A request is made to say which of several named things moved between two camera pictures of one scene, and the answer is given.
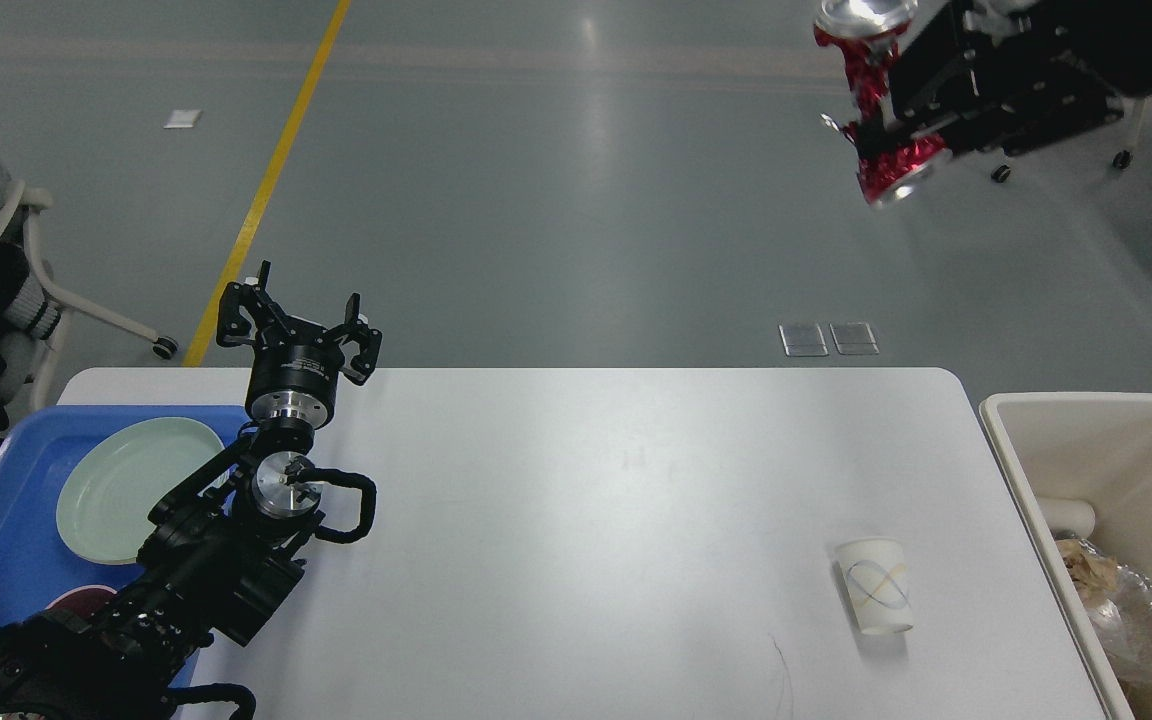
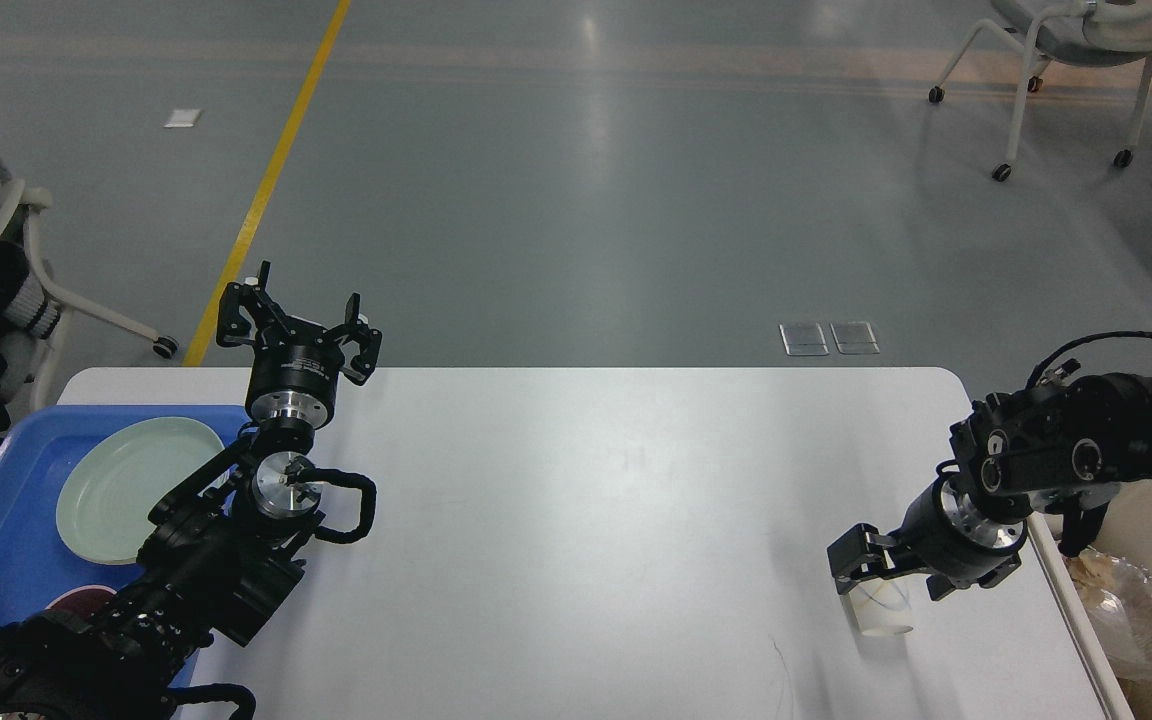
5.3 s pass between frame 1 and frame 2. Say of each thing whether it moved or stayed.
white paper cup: stayed
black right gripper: moved
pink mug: stayed
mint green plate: stayed
